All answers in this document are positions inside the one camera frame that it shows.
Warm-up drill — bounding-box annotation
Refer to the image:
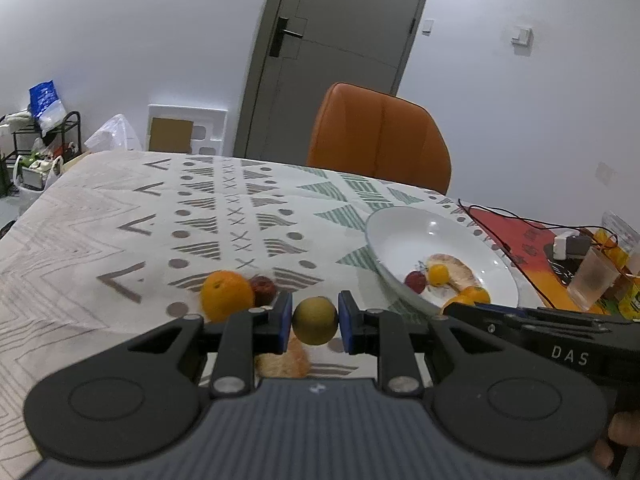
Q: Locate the green round fruit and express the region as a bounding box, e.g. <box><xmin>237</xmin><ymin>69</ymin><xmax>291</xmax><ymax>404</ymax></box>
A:
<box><xmin>292</xmin><ymin>296</ymin><xmax>338</xmax><ymax>346</ymax></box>

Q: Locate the small dark red fruit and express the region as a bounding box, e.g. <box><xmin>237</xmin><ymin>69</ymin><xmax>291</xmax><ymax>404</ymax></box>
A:
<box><xmin>404</xmin><ymin>271</ymin><xmax>427</xmax><ymax>295</ymax></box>

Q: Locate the small yellow mandarin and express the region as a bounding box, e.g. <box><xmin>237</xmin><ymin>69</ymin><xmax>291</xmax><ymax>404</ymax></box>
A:
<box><xmin>427</xmin><ymin>263</ymin><xmax>450</xmax><ymax>287</ymax></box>

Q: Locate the large orange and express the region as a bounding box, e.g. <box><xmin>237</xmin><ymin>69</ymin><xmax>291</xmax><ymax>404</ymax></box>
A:
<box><xmin>439</xmin><ymin>286</ymin><xmax>491</xmax><ymax>314</ymax></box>

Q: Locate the peeled pomelo segment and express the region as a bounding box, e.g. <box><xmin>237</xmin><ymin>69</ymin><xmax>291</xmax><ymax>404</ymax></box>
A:
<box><xmin>425</xmin><ymin>254</ymin><xmax>480</xmax><ymax>292</ymax></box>

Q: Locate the person's right hand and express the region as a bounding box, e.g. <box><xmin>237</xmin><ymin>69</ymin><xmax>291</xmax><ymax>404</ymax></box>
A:
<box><xmin>592</xmin><ymin>412</ymin><xmax>640</xmax><ymax>469</ymax></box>

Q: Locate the orange at left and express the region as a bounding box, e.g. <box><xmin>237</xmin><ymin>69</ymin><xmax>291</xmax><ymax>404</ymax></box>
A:
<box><xmin>201</xmin><ymin>270</ymin><xmax>255</xmax><ymax>323</ymax></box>

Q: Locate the white enamel plate blue rim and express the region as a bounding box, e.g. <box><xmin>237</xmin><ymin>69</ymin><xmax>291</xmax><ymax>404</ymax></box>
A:
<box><xmin>364</xmin><ymin>206</ymin><xmax>518</xmax><ymax>315</ymax></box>

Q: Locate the frosted plastic cup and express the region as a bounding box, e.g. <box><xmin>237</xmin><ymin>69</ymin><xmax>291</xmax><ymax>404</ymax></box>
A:
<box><xmin>567</xmin><ymin>247</ymin><xmax>620</xmax><ymax>311</ymax></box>

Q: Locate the white power adapter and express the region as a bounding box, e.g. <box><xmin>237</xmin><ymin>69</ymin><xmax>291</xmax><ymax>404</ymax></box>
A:
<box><xmin>552</xmin><ymin>232</ymin><xmax>584</xmax><ymax>261</ymax></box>

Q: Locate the red orange printed mat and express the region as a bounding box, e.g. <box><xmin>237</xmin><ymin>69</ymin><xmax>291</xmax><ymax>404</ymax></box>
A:
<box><xmin>459</xmin><ymin>203</ymin><xmax>581</xmax><ymax>312</ymax></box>

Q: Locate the patterned white tablecloth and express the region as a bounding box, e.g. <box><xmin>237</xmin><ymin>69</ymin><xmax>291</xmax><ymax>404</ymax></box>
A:
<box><xmin>1</xmin><ymin>152</ymin><xmax>484</xmax><ymax>479</ymax></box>

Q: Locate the orange leather chair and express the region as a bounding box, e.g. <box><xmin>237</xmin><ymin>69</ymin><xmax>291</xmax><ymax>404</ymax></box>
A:
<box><xmin>306</xmin><ymin>82</ymin><xmax>451</xmax><ymax>194</ymax></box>

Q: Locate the white foam packaging with cardboard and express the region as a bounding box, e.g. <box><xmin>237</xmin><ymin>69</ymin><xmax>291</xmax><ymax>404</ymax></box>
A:
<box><xmin>146</xmin><ymin>104</ymin><xmax>228</xmax><ymax>156</ymax></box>

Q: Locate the translucent plastic bag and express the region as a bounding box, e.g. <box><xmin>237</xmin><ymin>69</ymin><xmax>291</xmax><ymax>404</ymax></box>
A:
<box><xmin>84</xmin><ymin>114</ymin><xmax>142</xmax><ymax>153</ymax></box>

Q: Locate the white bag with green items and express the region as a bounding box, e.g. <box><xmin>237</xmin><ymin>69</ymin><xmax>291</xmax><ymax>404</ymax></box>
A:
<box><xmin>12</xmin><ymin>155</ymin><xmax>63</xmax><ymax>192</ymax></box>

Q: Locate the black metal rack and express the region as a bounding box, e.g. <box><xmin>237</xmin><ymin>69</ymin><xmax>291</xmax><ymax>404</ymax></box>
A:
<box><xmin>0</xmin><ymin>109</ymin><xmax>83</xmax><ymax>198</ymax></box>

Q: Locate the blue plastic bag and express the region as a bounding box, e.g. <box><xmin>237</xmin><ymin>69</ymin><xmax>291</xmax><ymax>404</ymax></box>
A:
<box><xmin>29</xmin><ymin>80</ymin><xmax>67</xmax><ymax>134</ymax></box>

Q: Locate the grey entrance door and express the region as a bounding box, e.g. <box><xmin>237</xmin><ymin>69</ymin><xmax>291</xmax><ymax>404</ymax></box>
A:
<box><xmin>233</xmin><ymin>0</ymin><xmax>425</xmax><ymax>164</ymax></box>

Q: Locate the black cable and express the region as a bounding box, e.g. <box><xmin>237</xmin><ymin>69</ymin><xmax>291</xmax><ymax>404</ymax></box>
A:
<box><xmin>456</xmin><ymin>198</ymin><xmax>622</xmax><ymax>311</ymax></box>

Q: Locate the black door lock handle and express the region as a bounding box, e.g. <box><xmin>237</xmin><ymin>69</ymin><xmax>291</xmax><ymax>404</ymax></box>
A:
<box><xmin>268</xmin><ymin>16</ymin><xmax>304</xmax><ymax>58</ymax></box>

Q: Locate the white wall switch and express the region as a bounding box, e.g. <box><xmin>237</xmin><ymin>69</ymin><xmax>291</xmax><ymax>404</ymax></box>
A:
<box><xmin>421</xmin><ymin>18</ymin><xmax>435</xmax><ymax>35</ymax></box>
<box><xmin>511</xmin><ymin>26</ymin><xmax>533</xmax><ymax>48</ymax></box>

